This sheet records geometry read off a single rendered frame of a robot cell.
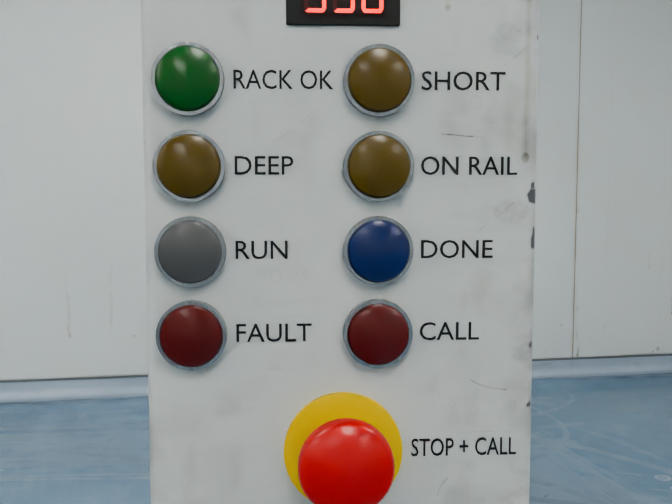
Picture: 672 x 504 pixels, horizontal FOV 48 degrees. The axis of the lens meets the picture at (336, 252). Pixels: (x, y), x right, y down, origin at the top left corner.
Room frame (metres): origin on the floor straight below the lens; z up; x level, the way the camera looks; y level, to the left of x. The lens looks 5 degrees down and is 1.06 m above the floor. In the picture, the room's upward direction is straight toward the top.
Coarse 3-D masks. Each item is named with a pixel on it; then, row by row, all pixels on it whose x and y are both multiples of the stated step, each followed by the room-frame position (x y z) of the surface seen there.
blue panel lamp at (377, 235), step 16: (368, 224) 0.32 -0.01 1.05; (384, 224) 0.32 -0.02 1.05; (352, 240) 0.32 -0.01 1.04; (368, 240) 0.32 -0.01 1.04; (384, 240) 0.32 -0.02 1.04; (400, 240) 0.32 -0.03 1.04; (352, 256) 0.32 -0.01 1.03; (368, 256) 0.32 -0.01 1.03; (384, 256) 0.32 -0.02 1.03; (400, 256) 0.32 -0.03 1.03; (368, 272) 0.32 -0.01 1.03; (384, 272) 0.32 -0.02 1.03; (400, 272) 0.32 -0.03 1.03
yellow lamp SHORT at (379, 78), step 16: (384, 48) 0.32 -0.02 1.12; (352, 64) 0.32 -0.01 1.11; (368, 64) 0.32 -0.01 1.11; (384, 64) 0.32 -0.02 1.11; (400, 64) 0.32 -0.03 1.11; (352, 80) 0.32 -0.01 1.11; (368, 80) 0.32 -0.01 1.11; (384, 80) 0.32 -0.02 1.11; (400, 80) 0.32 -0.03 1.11; (352, 96) 0.32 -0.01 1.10; (368, 96) 0.32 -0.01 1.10; (384, 96) 0.32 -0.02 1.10; (400, 96) 0.32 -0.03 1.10
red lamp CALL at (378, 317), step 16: (384, 304) 0.32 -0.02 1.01; (352, 320) 0.32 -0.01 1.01; (368, 320) 0.32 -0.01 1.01; (384, 320) 0.32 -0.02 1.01; (400, 320) 0.32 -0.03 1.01; (352, 336) 0.32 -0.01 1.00; (368, 336) 0.32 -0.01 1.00; (384, 336) 0.32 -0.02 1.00; (400, 336) 0.32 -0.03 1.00; (368, 352) 0.32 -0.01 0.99; (384, 352) 0.32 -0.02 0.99; (400, 352) 0.32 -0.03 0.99
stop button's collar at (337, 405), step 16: (320, 400) 0.32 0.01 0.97; (336, 400) 0.32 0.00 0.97; (352, 400) 0.32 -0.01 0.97; (368, 400) 0.32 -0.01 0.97; (304, 416) 0.32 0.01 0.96; (320, 416) 0.32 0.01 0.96; (336, 416) 0.32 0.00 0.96; (352, 416) 0.32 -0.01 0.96; (368, 416) 0.32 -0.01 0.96; (384, 416) 0.32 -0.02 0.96; (288, 432) 0.32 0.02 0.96; (304, 432) 0.32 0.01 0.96; (384, 432) 0.32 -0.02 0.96; (288, 448) 0.32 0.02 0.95; (400, 448) 0.32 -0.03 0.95; (416, 448) 0.33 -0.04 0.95; (432, 448) 0.33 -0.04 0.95; (464, 448) 0.33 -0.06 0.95; (496, 448) 0.33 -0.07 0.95; (288, 464) 0.32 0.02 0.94; (400, 464) 0.32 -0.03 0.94
